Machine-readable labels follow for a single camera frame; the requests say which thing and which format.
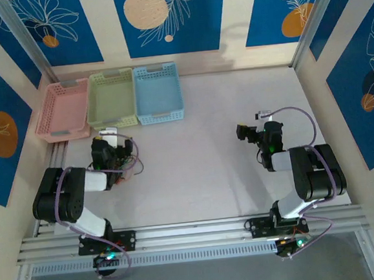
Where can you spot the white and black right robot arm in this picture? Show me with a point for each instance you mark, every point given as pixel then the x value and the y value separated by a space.
pixel 281 161

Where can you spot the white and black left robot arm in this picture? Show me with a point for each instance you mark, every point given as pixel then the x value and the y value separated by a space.
pixel 93 181

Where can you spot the green plastic basket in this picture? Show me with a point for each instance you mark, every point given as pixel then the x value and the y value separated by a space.
pixel 110 97

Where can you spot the pink plastic basket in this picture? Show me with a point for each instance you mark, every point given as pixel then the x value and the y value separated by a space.
pixel 63 107

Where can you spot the blue plastic basket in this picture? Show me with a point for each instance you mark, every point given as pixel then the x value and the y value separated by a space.
pixel 158 90

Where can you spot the black controller board green light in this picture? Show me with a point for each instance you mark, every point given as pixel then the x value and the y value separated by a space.
pixel 106 263
pixel 292 246

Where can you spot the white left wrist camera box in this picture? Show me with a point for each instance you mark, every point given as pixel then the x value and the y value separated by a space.
pixel 109 136

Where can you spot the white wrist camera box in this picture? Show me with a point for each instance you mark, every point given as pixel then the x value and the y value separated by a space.
pixel 264 114
pixel 109 136

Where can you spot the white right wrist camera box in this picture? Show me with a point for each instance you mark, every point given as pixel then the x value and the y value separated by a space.
pixel 264 114

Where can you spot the aluminium side rail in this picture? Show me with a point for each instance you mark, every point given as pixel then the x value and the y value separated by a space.
pixel 57 156

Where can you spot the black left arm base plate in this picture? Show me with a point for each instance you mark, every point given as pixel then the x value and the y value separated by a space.
pixel 127 240

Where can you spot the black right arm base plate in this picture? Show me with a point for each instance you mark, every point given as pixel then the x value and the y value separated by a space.
pixel 260 228

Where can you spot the aluminium front rail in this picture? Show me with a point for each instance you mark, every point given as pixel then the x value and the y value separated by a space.
pixel 197 231

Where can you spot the aluminium frame post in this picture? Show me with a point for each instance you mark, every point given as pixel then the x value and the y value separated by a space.
pixel 27 39
pixel 313 16

